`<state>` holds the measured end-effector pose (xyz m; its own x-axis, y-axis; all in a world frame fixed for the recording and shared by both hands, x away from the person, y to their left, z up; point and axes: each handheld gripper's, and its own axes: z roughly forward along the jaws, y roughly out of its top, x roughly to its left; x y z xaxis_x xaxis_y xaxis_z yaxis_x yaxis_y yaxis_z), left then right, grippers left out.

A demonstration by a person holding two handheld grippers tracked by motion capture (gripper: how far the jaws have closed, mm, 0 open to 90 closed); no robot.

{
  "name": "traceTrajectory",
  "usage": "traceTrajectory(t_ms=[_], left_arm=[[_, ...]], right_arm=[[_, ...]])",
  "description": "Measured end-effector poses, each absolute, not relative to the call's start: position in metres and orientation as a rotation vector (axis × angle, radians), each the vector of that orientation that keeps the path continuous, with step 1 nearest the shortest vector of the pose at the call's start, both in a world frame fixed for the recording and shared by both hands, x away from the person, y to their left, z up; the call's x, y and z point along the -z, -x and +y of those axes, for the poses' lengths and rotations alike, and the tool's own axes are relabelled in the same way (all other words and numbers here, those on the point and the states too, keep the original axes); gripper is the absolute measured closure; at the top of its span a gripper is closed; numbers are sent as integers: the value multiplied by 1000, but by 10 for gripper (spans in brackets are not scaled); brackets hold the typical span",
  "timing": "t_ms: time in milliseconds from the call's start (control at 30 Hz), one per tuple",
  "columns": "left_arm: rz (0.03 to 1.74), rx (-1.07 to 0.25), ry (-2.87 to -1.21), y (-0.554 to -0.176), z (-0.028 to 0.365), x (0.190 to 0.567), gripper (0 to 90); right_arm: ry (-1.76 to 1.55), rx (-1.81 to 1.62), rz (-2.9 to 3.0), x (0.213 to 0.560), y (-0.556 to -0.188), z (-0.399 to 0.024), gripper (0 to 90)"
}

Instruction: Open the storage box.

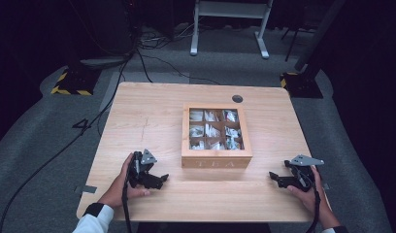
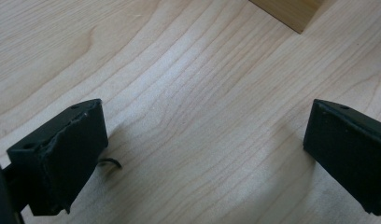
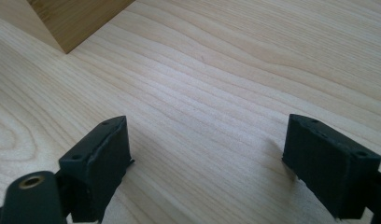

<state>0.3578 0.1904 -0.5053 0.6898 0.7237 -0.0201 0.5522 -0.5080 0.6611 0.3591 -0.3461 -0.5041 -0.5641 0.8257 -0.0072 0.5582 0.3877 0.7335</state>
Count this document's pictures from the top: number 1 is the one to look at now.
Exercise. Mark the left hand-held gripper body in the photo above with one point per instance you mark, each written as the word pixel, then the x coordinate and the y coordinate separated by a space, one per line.
pixel 138 174

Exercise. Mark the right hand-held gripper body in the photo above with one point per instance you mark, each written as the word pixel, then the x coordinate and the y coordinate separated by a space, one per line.
pixel 301 178

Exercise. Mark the wooden tea box glass lid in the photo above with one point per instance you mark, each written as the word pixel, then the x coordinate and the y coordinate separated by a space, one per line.
pixel 215 157

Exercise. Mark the person's right hand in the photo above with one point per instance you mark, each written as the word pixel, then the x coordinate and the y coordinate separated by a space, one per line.
pixel 311 200

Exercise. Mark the person's left hand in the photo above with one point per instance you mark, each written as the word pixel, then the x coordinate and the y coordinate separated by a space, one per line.
pixel 118 192

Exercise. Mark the small grey tape piece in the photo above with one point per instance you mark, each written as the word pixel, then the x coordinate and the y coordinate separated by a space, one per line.
pixel 325 186

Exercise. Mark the grey tape strip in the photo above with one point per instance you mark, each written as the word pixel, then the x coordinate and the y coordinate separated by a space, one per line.
pixel 86 189

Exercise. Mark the group of tea packets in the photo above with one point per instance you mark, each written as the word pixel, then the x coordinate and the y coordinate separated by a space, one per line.
pixel 212 131

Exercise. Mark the grey round table grommet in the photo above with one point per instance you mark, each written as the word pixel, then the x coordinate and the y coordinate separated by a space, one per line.
pixel 237 98

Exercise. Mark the black yellow striped stand base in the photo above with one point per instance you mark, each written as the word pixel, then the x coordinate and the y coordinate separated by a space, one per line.
pixel 76 82
pixel 303 85

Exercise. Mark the dark slanted stand pole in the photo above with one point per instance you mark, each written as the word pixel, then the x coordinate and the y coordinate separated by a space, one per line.
pixel 319 35

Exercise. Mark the white metal stand frame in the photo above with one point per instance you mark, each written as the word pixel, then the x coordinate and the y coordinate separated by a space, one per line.
pixel 230 9

